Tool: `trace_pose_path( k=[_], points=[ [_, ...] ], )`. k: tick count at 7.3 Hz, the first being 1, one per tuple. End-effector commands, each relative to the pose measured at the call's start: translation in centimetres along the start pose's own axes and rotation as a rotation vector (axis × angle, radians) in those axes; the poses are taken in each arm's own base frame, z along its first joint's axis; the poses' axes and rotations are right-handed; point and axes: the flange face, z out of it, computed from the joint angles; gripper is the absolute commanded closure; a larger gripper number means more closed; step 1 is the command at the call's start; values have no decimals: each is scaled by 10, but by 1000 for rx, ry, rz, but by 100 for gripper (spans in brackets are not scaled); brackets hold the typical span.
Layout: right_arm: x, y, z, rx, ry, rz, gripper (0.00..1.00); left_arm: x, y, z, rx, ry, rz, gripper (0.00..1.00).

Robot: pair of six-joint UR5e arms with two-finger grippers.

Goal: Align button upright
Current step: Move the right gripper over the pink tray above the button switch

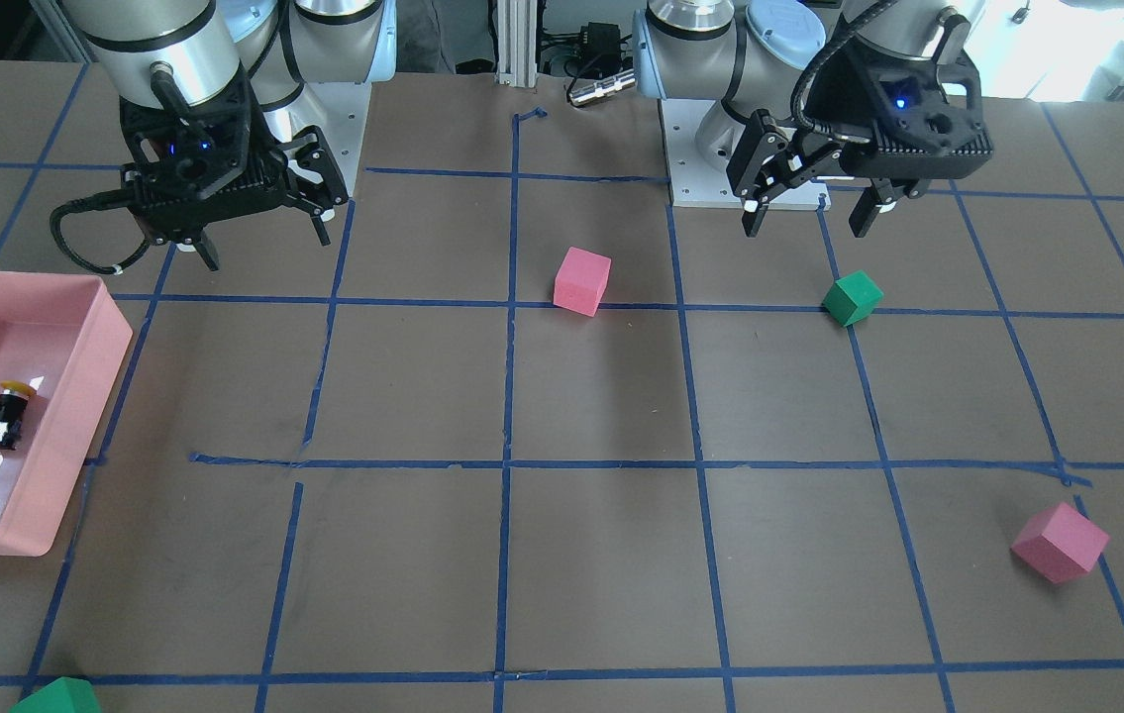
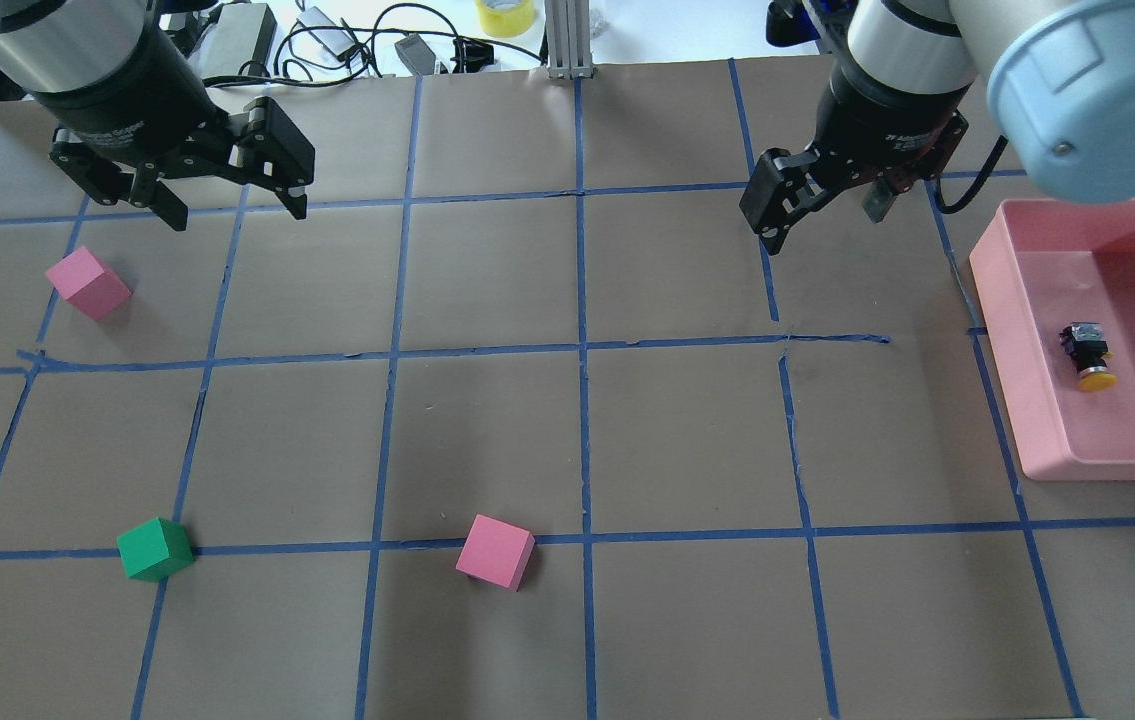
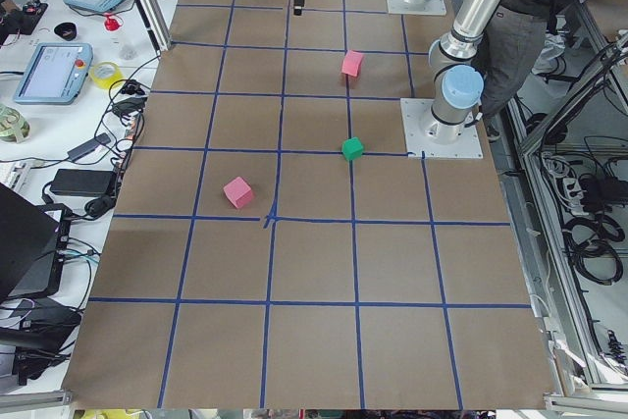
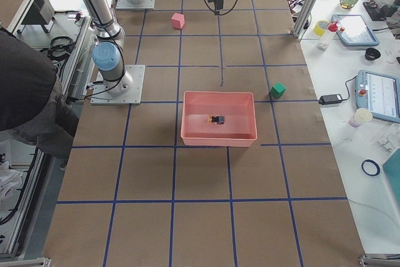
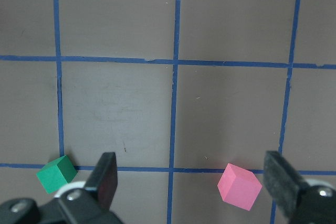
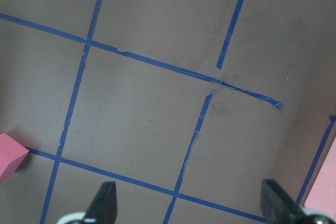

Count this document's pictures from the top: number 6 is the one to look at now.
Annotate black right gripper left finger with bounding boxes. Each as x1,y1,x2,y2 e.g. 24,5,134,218
84,182,117,224

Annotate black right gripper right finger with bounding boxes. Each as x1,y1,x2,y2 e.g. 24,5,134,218
260,179,309,224

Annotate pink plastic tray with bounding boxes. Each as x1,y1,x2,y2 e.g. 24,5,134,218
304,140,335,220

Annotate pink foam cube centre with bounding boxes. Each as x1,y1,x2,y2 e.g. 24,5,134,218
1,133,29,181

